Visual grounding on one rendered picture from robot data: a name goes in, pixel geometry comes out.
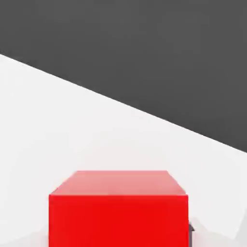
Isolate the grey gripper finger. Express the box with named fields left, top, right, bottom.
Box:
left=188, top=217, right=229, bottom=247

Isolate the small red cube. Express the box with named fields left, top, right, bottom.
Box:
left=48, top=170, right=189, bottom=247

